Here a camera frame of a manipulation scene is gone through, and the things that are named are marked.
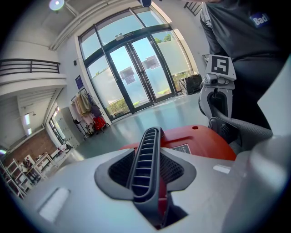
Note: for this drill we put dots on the red bag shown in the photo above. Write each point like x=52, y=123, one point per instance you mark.
x=99, y=123

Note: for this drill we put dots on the clothes rack with garments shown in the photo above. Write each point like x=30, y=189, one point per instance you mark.
x=83, y=104

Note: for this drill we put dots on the red vacuum cleaner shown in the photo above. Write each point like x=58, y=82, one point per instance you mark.
x=200, y=138

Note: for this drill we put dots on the small pale paper notice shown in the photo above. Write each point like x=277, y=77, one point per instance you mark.
x=130, y=80

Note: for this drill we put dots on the grey locker cabinet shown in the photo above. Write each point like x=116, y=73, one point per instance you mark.
x=66, y=129

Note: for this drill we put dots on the black wall speaker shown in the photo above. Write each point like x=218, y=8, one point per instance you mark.
x=75, y=62

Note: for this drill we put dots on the white shelf rack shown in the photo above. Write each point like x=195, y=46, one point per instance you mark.
x=16, y=179

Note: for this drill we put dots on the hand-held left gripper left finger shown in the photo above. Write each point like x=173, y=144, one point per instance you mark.
x=75, y=204

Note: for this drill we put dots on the white table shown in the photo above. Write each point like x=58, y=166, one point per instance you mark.
x=45, y=159

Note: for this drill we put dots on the paper notice sheets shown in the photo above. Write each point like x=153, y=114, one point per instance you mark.
x=151, y=62

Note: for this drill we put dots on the grey photo notice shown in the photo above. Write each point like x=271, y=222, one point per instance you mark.
x=126, y=72

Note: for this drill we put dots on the round ceiling light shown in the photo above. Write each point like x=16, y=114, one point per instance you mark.
x=56, y=4

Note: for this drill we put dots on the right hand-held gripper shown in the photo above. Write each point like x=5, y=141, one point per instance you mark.
x=220, y=66

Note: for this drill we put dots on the exit sign with lamps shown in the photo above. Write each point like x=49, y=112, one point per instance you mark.
x=124, y=36

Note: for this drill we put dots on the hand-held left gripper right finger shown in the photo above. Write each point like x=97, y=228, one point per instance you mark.
x=209, y=188

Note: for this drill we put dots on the black-framed glass doors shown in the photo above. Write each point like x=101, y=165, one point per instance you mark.
x=127, y=47

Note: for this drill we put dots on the person's black shirt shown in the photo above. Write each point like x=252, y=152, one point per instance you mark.
x=238, y=34

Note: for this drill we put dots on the person's black trousers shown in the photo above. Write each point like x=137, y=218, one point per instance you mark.
x=254, y=91

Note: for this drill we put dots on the black bin bag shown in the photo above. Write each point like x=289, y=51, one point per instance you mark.
x=192, y=84

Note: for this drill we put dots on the purple wall poster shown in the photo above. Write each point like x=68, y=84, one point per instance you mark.
x=78, y=82

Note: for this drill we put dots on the black balcony railing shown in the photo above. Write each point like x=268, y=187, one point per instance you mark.
x=29, y=67

